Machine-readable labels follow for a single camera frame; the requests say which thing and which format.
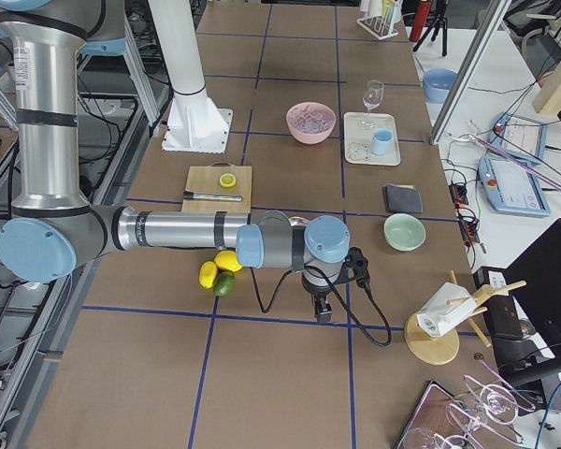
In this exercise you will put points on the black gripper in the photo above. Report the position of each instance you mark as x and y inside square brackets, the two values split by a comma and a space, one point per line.
[318, 294]

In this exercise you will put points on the metal ice scoop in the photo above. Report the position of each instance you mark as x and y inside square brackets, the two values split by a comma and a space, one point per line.
[298, 221]

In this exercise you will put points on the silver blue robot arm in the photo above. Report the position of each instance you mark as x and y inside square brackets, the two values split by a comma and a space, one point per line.
[54, 229]

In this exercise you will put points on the blue plastic cup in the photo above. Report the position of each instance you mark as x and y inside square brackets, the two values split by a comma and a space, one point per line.
[381, 141]

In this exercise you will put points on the pink bowl of ice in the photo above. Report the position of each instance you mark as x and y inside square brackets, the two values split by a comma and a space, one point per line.
[310, 122]

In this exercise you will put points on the green lime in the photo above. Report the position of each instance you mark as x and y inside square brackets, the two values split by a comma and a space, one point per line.
[224, 284]

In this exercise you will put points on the yellow lemon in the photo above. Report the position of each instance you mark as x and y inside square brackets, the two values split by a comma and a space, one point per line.
[227, 260]
[208, 273]

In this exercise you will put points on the green bowl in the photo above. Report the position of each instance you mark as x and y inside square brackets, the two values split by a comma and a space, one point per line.
[404, 232]

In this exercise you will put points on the wooden stand round base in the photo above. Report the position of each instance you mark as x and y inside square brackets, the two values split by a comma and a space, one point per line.
[431, 333]

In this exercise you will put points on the grey folded cloth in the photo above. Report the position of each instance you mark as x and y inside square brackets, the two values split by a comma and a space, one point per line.
[400, 198]

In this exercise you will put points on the lemon half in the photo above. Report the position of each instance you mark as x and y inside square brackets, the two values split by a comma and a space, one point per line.
[228, 180]

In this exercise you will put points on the steel muddler black cap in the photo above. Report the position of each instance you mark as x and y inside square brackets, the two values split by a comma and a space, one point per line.
[190, 195]

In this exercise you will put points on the wooden cutting board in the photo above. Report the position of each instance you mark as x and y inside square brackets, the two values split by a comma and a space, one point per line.
[206, 180]

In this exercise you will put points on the cream bear serving tray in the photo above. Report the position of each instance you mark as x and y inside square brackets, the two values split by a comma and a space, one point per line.
[359, 129]

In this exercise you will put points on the clear wine glass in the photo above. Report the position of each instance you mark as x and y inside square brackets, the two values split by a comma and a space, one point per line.
[372, 98]

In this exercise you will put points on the blue teach pendant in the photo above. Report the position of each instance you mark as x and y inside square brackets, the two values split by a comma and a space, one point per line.
[510, 189]
[521, 137]

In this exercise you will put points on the blue bowl with fork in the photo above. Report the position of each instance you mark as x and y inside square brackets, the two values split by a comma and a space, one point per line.
[437, 83]

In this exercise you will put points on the red bottle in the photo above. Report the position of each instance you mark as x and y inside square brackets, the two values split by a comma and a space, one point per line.
[419, 21]

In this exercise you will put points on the white wire cup rack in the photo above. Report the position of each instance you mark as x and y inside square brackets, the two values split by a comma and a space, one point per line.
[380, 17]

